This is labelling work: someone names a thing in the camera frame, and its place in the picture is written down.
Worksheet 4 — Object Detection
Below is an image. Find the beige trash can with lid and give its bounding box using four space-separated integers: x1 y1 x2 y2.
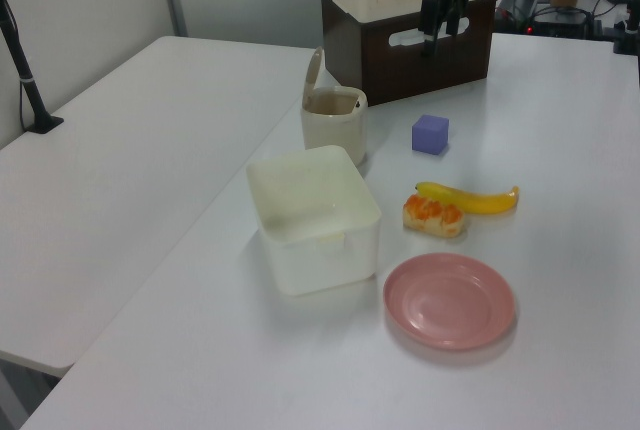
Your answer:
299 46 370 166

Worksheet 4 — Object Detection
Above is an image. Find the dark brown wooden box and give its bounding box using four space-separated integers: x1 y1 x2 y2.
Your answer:
320 0 495 107

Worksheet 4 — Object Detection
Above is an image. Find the black electronics box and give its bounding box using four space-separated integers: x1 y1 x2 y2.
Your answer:
530 8 590 37

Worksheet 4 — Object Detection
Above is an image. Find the purple cube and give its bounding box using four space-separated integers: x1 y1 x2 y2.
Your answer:
411 114 450 156

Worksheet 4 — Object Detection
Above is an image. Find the black table clamp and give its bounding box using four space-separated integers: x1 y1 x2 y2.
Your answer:
613 0 640 55

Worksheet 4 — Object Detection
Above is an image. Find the yellow toy banana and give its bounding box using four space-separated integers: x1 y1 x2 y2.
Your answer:
415 181 521 215

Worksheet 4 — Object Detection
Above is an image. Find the toy salmon roe sushi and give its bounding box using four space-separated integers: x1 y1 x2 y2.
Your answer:
402 193 467 239

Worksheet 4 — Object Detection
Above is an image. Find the white rectangular plastic container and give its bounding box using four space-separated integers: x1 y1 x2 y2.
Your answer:
245 144 383 297

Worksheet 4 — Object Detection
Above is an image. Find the pink plastic plate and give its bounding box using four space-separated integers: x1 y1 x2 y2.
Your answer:
382 252 517 352

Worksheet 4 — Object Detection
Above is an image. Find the black camera pole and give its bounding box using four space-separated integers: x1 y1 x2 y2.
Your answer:
0 0 65 135

